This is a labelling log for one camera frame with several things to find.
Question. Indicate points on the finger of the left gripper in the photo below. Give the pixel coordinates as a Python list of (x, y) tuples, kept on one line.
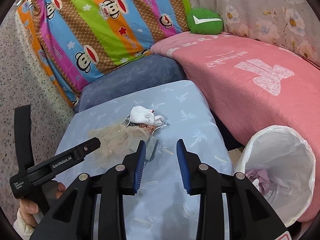
[(87, 147)]

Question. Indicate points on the white small sock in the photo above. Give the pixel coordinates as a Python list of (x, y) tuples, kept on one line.
[(142, 115)]

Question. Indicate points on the colourful monkey-print pillow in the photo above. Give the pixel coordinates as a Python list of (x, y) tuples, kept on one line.
[(79, 41)]

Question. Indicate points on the green round plush cushion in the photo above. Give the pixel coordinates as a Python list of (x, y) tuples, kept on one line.
[(204, 21)]

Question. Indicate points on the person's left hand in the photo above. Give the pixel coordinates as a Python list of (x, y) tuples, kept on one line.
[(28, 208)]

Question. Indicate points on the white knit cloth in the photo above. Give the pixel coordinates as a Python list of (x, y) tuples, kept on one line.
[(279, 188)]

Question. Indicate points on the grey floral bedsheet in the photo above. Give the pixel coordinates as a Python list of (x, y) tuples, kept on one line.
[(291, 24)]

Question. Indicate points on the pink towel blanket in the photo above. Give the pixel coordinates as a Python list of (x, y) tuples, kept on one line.
[(251, 85)]

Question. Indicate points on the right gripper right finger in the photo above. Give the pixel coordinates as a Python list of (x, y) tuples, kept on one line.
[(227, 203)]

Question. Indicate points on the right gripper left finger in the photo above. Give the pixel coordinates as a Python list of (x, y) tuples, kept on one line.
[(94, 200)]

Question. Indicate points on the beige sheer stocking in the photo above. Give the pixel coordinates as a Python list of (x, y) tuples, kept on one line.
[(117, 141)]

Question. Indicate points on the dark blue velvet cushion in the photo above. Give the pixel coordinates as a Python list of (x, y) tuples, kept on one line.
[(147, 72)]

